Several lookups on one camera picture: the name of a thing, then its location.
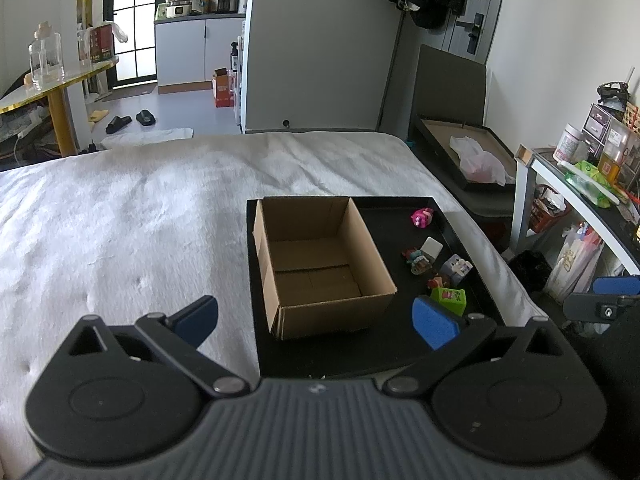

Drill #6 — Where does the white bed blanket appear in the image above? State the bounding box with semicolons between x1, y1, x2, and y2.
1;132;538;479

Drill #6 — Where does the green wipes pack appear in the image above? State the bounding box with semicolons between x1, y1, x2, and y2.
559;160;620;209

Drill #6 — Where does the brown-haired doll figurine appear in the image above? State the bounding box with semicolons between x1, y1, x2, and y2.
427;274;451;289

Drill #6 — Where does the white shelf rack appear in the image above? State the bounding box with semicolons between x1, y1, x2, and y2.
509;145;639;275

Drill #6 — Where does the door handle lock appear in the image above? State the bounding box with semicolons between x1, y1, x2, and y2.
456;13;485;55

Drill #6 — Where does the green hexagonal box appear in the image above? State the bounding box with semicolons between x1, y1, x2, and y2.
431;287;466;316

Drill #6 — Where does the white kitchen cabinet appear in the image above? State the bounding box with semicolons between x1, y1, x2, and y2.
155;14;244;93

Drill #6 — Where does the black slipper right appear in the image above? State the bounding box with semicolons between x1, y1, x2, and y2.
136;110;156;127

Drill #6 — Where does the white plastic bag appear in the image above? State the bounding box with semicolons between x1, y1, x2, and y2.
449;136;515;186

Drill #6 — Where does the white charger cube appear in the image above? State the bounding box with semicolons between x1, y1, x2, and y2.
420;236;442;262

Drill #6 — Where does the brown cardboard box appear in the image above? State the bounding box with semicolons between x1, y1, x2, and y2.
253;196;397;340

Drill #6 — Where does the orange carton on floor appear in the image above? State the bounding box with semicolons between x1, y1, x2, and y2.
212;68;234;107

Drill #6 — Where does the clear glass jar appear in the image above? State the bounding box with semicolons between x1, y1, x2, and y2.
28;22;64;89

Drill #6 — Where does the red blue beer-mug figurine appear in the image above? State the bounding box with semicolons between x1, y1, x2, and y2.
402;248;433;275

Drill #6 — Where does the black slipper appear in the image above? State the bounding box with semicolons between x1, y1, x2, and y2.
136;110;156;127
105;116;132;136

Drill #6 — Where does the pink cartoon figurine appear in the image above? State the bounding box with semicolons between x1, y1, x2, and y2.
411;208;434;229

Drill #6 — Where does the white pink jar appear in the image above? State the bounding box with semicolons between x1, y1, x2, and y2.
552;124;584;162

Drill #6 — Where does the gold-edged side table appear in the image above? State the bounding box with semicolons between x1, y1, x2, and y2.
0;55;119;157

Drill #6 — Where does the grey bunny cube toy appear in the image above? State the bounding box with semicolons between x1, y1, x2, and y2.
439;254;474;285

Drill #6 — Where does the white floor mat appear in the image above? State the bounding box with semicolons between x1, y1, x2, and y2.
101;128;194;150

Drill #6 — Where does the black slipper left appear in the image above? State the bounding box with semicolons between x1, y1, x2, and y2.
105;116;132;136

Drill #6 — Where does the red tin box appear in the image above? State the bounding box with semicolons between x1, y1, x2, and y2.
89;22;115;63

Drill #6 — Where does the black tray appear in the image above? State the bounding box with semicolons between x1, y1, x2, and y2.
246;196;501;378

